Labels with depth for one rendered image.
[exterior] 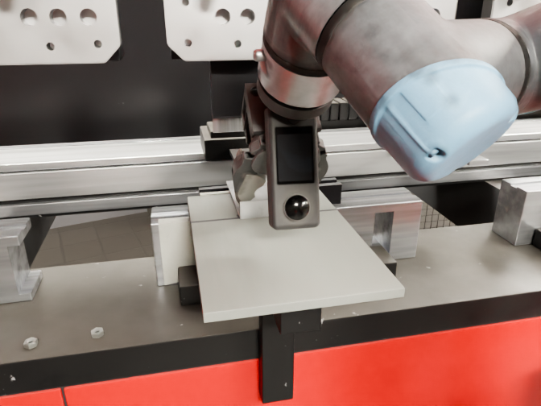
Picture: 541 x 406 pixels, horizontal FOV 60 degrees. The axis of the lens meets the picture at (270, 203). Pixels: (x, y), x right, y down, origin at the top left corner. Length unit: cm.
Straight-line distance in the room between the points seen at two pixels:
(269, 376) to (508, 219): 48
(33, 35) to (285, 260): 35
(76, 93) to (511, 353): 96
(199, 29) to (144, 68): 56
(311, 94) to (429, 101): 14
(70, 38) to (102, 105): 57
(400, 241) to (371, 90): 47
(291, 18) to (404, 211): 44
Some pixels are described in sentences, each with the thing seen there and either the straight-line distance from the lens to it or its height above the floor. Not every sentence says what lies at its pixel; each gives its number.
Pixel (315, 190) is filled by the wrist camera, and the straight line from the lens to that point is 43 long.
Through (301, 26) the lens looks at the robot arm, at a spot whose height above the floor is 122.
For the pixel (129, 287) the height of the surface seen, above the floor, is 88.
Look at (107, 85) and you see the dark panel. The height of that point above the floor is 107.
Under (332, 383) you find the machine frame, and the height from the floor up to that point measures 77.
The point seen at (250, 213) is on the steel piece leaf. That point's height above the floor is 101.
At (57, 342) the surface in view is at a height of 87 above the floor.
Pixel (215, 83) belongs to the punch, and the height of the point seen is 114.
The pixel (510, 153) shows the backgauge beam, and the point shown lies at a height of 94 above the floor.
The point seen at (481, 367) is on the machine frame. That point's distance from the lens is 77.
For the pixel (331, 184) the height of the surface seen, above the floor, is 100.
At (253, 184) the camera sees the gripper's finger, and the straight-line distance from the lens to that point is 52.
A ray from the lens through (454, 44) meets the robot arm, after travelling 29.
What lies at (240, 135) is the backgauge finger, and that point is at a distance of 83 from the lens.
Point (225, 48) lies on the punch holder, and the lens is 56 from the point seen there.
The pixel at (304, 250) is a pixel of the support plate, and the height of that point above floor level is 100.
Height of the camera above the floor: 123
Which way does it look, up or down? 23 degrees down
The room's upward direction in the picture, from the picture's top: straight up
